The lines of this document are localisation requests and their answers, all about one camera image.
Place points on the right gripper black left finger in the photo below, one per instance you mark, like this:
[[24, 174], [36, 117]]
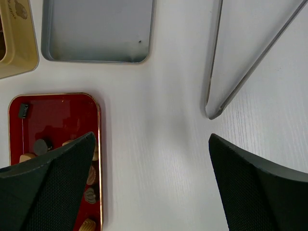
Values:
[[45, 193]]

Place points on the silver tin lid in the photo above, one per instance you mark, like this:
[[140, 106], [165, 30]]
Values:
[[97, 31]]

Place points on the dark round chocolate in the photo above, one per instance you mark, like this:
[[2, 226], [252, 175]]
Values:
[[40, 147]]

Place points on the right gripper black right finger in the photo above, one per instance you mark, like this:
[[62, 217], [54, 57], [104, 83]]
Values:
[[258, 194]]

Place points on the red rectangular tin tray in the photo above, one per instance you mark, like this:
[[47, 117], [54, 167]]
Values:
[[59, 118]]

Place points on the metal tongs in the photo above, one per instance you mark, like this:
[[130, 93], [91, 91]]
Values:
[[245, 32]]

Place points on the gold chocolate box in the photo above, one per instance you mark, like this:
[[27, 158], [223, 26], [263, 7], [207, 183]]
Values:
[[18, 45]]

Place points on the tan chocolate piece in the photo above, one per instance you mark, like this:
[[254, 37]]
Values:
[[26, 156]]

